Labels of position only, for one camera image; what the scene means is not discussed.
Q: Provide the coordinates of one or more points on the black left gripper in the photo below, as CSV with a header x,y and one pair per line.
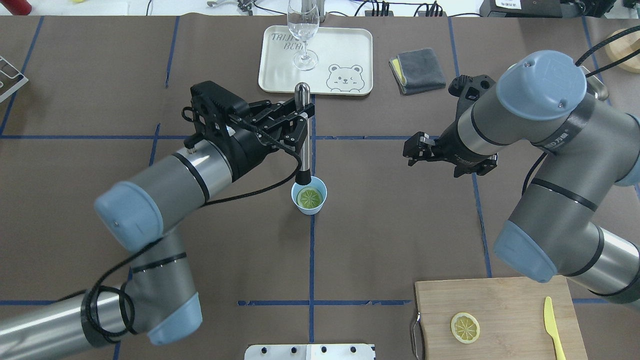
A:
x,y
243,146

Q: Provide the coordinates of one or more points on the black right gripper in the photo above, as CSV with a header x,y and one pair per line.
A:
x,y
456,141

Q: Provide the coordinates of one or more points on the steel muddler black tip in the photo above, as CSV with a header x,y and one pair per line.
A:
x,y
302,97

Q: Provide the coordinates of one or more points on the lemon slice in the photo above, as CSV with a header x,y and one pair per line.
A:
x,y
465,328
309,198

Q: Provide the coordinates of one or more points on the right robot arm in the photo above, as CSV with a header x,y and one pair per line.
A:
x,y
589,148

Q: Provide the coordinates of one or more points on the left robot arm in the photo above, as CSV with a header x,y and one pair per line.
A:
x,y
152,291

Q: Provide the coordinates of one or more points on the blue paper cup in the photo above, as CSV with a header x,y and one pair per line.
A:
x,y
315,182

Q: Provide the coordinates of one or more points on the lemon slice on board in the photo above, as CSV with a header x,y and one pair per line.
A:
x,y
465,328

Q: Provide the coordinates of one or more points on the grey folded cloth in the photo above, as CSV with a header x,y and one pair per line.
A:
x,y
417,71

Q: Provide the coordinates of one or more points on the wine glass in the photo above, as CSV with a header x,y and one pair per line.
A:
x,y
303,20

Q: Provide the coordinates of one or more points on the wooden cutting board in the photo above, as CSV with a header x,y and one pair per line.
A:
x,y
510,315

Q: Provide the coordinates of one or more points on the steel ice scoop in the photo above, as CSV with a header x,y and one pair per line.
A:
x,y
597,88

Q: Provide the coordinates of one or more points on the yellow plastic knife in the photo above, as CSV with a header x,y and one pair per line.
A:
x,y
551,328

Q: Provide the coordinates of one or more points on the red bottle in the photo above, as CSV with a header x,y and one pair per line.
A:
x,y
17,7

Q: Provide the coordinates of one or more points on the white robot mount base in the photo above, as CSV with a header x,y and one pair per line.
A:
x,y
311,351

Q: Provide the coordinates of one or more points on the white wire cup rack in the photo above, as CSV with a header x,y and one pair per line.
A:
x,y
11,79

